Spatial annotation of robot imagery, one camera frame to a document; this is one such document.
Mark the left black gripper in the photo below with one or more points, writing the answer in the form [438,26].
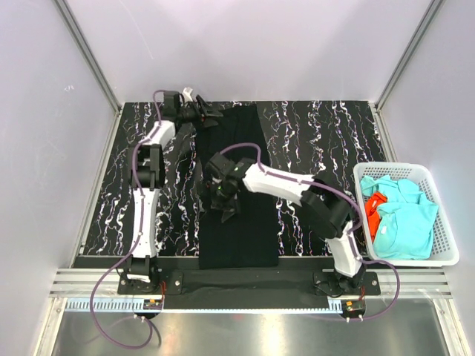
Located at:
[198,111]

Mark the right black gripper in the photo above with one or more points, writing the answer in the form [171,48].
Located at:
[225,200]

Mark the black t shirt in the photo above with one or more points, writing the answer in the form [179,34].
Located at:
[247,237]

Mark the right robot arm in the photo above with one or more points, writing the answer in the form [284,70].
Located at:
[330,213]

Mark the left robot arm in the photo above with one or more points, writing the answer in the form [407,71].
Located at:
[147,175]

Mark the black marbled table mat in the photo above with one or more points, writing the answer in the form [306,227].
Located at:
[304,137]

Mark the left connector board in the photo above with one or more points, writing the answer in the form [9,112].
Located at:
[153,304]

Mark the connector board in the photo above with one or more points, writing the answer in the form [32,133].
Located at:
[354,306]
[153,304]

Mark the orange t shirt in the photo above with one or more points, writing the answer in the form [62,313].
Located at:
[373,218]

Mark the right connector board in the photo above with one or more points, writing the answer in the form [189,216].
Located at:
[354,306]

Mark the white plastic laundry basket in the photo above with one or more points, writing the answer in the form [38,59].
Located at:
[444,250]

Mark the teal t shirt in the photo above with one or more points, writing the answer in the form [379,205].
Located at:
[407,219]

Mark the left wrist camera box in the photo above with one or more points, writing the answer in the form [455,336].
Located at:
[187,94]

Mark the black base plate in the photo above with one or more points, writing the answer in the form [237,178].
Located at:
[298,279]

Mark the left aluminium frame post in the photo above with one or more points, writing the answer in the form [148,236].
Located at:
[84,48]

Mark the aluminium frame post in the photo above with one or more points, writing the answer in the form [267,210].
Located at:
[84,48]
[419,33]

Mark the white slotted cable duct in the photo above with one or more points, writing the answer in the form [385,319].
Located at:
[201,306]

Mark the right aluminium frame post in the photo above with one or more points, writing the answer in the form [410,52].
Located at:
[419,33]

